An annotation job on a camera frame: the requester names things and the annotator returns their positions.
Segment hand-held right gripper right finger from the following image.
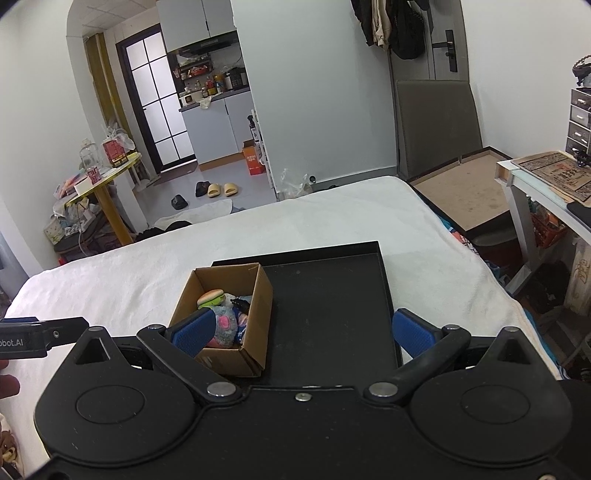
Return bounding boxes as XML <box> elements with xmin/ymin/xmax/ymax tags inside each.
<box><xmin>364</xmin><ymin>308</ymin><xmax>539</xmax><ymax>402</ymax></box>

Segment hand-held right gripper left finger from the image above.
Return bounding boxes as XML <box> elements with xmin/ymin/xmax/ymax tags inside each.
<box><xmin>69</xmin><ymin>307</ymin><xmax>243</xmax><ymax>402</ymax></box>

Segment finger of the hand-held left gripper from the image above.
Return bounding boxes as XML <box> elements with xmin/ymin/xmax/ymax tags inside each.
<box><xmin>0</xmin><ymin>316</ymin><xmax>91</xmax><ymax>348</ymax></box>

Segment grey and pink plush toy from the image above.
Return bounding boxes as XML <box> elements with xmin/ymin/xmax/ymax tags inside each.
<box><xmin>206</xmin><ymin>306</ymin><xmax>250</xmax><ymax>348</ymax></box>

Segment plush hamburger toy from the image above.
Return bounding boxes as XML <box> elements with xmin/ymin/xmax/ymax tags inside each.
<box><xmin>197</xmin><ymin>288</ymin><xmax>226</xmax><ymax>309</ymax></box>

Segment brown cardboard box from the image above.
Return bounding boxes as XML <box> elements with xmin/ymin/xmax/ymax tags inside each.
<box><xmin>168</xmin><ymin>263</ymin><xmax>274</xmax><ymax>378</ymax></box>

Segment black tray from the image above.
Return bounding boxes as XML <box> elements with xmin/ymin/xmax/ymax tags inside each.
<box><xmin>211</xmin><ymin>240</ymin><xmax>403</xmax><ymax>387</ymax></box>

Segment person's left hand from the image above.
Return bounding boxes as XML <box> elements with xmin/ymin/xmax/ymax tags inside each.
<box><xmin>0</xmin><ymin>359</ymin><xmax>22</xmax><ymax>400</ymax></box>

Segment colourful printed bedsheet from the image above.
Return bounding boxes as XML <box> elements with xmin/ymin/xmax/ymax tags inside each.
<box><xmin>438</xmin><ymin>216</ymin><xmax>509</xmax><ymax>282</ymax></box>

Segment pile of household clutter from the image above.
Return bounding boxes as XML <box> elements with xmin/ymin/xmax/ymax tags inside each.
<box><xmin>43</xmin><ymin>185</ymin><xmax>122</xmax><ymax>254</ymax></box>

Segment white floor towel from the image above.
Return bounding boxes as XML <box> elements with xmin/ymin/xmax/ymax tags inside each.
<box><xmin>154</xmin><ymin>198</ymin><xmax>232</xmax><ymax>227</ymax></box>

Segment yellow round table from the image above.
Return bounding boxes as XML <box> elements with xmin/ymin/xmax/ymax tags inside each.
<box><xmin>64</xmin><ymin>152</ymin><xmax>142</xmax><ymax>246</ymax></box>

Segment black framed brown board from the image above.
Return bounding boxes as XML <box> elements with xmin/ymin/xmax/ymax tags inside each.
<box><xmin>408</xmin><ymin>146</ymin><xmax>513</xmax><ymax>236</ymax></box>

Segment white flat box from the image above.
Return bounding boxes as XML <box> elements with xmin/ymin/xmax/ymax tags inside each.
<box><xmin>73</xmin><ymin>177</ymin><xmax>107</xmax><ymax>195</ymax></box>

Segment white desk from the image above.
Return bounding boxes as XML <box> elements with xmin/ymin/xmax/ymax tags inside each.
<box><xmin>495</xmin><ymin>151</ymin><xmax>591</xmax><ymax>297</ymax></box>

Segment orange basket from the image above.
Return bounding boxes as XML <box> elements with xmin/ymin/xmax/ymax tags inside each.
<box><xmin>530</xmin><ymin>209</ymin><xmax>567</xmax><ymax>248</ymax></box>

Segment clear plastic bag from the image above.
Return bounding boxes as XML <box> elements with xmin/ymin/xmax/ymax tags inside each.
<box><xmin>276</xmin><ymin>168</ymin><xmax>315</xmax><ymax>202</ymax></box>

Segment orange cardboard box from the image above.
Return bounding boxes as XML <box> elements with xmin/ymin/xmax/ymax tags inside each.
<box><xmin>242</xmin><ymin>143</ymin><xmax>267</xmax><ymax>176</ymax></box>

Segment grey upholstered panel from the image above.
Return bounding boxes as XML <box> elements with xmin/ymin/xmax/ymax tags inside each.
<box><xmin>394</xmin><ymin>80</ymin><xmax>484</xmax><ymax>181</ymax></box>

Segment white kitchen base cabinet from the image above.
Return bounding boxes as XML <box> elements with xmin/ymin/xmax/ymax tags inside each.
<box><xmin>178</xmin><ymin>89</ymin><xmax>260</xmax><ymax>165</ymax></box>

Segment printed brown desk mat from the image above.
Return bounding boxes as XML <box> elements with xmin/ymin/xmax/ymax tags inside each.
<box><xmin>510</xmin><ymin>151</ymin><xmax>591</xmax><ymax>205</ymax></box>

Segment black framed glass door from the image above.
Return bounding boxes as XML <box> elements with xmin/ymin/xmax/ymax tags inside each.
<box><xmin>115</xmin><ymin>32</ymin><xmax>197</xmax><ymax>175</ymax></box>

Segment small grey drawer unit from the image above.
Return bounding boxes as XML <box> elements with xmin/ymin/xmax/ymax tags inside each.
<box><xmin>565</xmin><ymin>87</ymin><xmax>591</xmax><ymax>156</ymax></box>

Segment grey door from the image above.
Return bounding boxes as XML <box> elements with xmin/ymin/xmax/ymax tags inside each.
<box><xmin>428</xmin><ymin>0</ymin><xmax>470</xmax><ymax>84</ymax></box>

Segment hanging dark clothes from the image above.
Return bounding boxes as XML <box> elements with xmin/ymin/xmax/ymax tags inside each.
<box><xmin>350</xmin><ymin>0</ymin><xmax>433</xmax><ymax>61</ymax></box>

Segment black metal ornament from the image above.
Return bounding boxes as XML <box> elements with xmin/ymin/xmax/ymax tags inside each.
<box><xmin>571</xmin><ymin>52</ymin><xmax>591</xmax><ymax>89</ymax></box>

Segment black door handle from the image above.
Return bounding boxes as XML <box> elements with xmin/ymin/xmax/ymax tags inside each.
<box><xmin>444</xmin><ymin>28</ymin><xmax>458</xmax><ymax>73</ymax></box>

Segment white kitchen wall cabinet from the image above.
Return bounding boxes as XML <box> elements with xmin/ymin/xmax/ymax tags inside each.
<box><xmin>156</xmin><ymin>0</ymin><xmax>239</xmax><ymax>52</ymax></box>

